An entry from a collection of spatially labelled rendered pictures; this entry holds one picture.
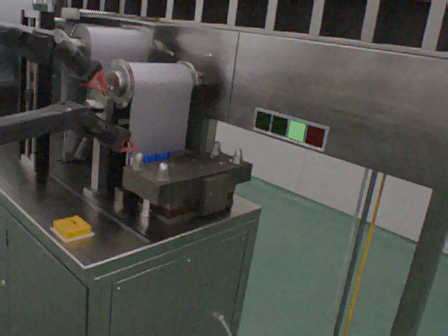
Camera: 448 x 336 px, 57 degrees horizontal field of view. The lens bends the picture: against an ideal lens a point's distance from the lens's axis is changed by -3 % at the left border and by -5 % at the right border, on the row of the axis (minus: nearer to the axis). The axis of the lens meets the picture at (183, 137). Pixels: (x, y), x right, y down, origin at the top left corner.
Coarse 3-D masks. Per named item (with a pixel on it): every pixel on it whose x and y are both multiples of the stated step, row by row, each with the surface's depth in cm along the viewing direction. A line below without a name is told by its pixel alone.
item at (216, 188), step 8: (216, 176) 125; (224, 176) 126; (208, 184) 122; (216, 184) 124; (224, 184) 127; (208, 192) 122; (216, 192) 125; (224, 192) 128; (200, 200) 124; (208, 200) 123; (216, 200) 126; (224, 200) 129; (200, 208) 124; (208, 208) 124; (216, 208) 127; (224, 208) 130
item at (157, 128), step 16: (144, 112) 127; (160, 112) 131; (176, 112) 136; (144, 128) 128; (160, 128) 133; (176, 128) 138; (128, 144) 126; (144, 144) 130; (160, 144) 135; (176, 144) 140; (128, 160) 127
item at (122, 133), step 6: (108, 126) 116; (114, 126) 120; (108, 132) 116; (114, 132) 118; (120, 132) 119; (126, 132) 118; (96, 138) 117; (102, 138) 116; (108, 138) 117; (114, 138) 118; (120, 138) 118; (108, 144) 119; (114, 144) 118; (120, 144) 117; (120, 150) 118
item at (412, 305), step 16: (208, 144) 172; (432, 192) 110; (432, 208) 110; (432, 224) 111; (432, 240) 111; (416, 256) 115; (432, 256) 112; (416, 272) 115; (432, 272) 112; (416, 288) 115; (400, 304) 119; (416, 304) 116; (400, 320) 119; (416, 320) 116
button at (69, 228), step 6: (54, 222) 106; (60, 222) 106; (66, 222) 107; (72, 222) 107; (78, 222) 108; (84, 222) 108; (54, 228) 107; (60, 228) 104; (66, 228) 104; (72, 228) 104; (78, 228) 105; (84, 228) 106; (90, 228) 107; (60, 234) 105; (66, 234) 102; (72, 234) 103; (78, 234) 105; (84, 234) 106
